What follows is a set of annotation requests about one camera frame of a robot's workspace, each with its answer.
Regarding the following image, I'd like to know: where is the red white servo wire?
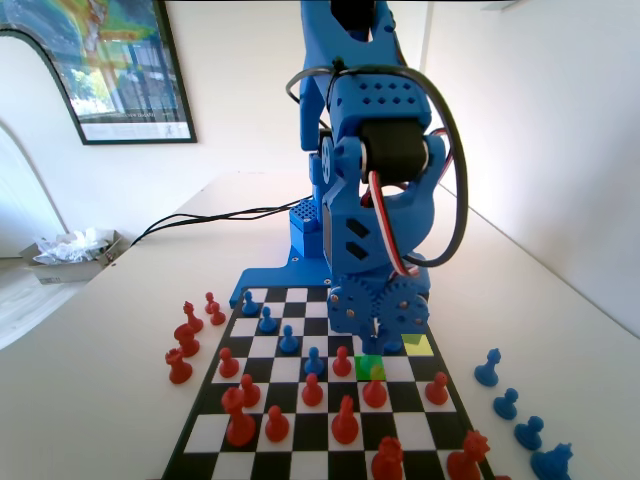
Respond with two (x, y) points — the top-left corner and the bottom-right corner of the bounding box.
(366, 169), (427, 279)

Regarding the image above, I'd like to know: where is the black power cable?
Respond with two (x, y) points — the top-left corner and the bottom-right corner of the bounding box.
(144, 224), (294, 237)
(130, 198), (307, 244)

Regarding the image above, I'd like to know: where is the crumpled clear plastic wrap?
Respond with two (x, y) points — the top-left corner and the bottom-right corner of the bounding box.
(33, 226), (112, 266)

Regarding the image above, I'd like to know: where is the red chess queen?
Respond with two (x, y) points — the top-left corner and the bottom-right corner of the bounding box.
(220, 387), (258, 448)

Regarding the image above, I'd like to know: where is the black camera cable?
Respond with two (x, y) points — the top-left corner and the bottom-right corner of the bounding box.
(285, 59), (470, 270)

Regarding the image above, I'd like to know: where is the white door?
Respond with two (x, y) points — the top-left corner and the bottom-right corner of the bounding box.
(392, 0), (426, 76)

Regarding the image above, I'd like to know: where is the blue chess rook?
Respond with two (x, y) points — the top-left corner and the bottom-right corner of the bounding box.
(530, 442), (574, 480)

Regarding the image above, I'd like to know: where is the black framed poster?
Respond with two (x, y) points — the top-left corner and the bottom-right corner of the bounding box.
(0, 0), (198, 147)

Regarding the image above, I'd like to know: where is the white curved chair back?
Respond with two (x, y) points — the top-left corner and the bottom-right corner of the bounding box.
(0, 27), (84, 261)

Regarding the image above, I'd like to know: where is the black and white chessboard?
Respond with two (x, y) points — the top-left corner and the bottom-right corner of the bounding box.
(159, 285), (497, 480)

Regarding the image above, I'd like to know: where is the red chess bishop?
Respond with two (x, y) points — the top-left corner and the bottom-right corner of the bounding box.
(182, 300), (205, 334)
(330, 394), (361, 446)

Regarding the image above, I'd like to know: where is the cardboard box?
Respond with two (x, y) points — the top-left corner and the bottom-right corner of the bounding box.
(18, 229), (127, 286)

